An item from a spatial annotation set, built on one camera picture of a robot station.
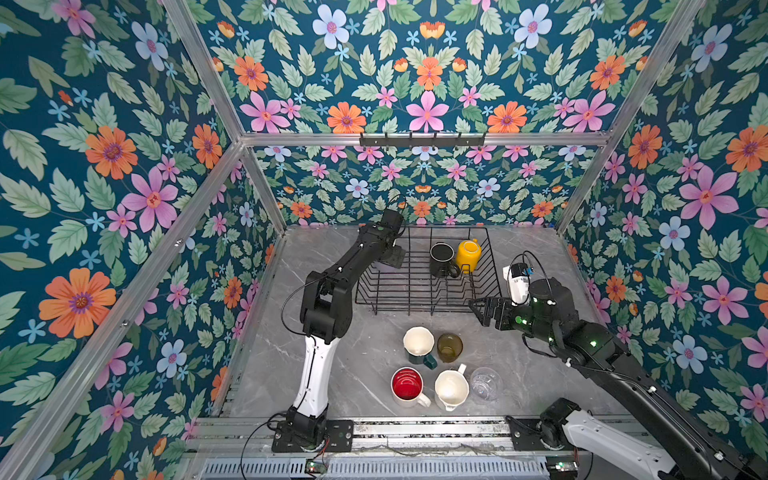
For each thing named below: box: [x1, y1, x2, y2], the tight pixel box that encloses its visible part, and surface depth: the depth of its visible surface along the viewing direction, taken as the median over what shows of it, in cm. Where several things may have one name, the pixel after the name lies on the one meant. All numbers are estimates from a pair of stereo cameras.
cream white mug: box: [434, 364, 470, 412], surface depth 76 cm
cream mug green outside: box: [402, 326, 438, 370], surface depth 82 cm
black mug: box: [429, 241, 461, 278], surface depth 98 cm
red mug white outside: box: [390, 366, 432, 408], surface depth 77 cm
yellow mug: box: [456, 238, 483, 274], surface depth 100 cm
